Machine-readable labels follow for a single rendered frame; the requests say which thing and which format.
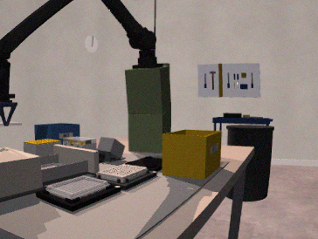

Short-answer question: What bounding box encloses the dark blue bin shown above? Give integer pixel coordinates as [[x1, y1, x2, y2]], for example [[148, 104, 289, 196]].
[[34, 123, 80, 146]]

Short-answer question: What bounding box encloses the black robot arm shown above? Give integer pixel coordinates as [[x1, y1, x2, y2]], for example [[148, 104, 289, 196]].
[[0, 0, 163, 93]]

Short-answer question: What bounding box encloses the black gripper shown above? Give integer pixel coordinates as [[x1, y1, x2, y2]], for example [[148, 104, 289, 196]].
[[0, 78, 17, 126]]

